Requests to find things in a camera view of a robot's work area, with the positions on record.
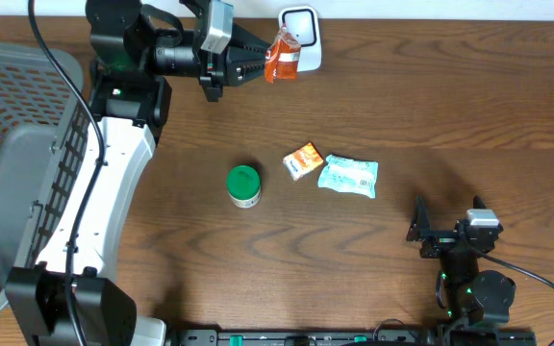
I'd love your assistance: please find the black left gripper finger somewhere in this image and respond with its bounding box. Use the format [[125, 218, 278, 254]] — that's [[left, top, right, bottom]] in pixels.
[[229, 24, 270, 54], [226, 51, 265, 87]]

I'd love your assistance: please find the red Top chocolate bar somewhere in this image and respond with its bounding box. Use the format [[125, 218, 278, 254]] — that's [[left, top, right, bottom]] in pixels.
[[264, 24, 302, 83]]

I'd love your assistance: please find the teal white snack packet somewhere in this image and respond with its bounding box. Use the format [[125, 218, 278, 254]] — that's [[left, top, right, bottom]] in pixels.
[[317, 155, 379, 199]]

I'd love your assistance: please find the small orange snack box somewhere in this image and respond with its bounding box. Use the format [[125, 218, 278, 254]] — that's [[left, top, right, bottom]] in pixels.
[[283, 142, 324, 181]]

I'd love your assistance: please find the green lid white jar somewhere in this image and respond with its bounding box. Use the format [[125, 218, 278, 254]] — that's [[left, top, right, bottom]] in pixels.
[[226, 165, 262, 209]]

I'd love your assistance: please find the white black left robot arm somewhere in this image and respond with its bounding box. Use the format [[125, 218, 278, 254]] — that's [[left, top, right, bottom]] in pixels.
[[5, 0, 267, 345]]

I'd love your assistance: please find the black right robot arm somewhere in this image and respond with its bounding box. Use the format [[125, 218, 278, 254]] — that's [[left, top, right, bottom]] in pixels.
[[406, 195, 516, 345]]

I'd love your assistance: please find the grey plastic mesh basket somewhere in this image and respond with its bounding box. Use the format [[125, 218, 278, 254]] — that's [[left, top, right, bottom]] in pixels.
[[0, 42, 88, 311]]

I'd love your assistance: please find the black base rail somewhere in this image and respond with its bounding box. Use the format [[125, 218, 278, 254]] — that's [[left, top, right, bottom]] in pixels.
[[165, 319, 538, 346]]

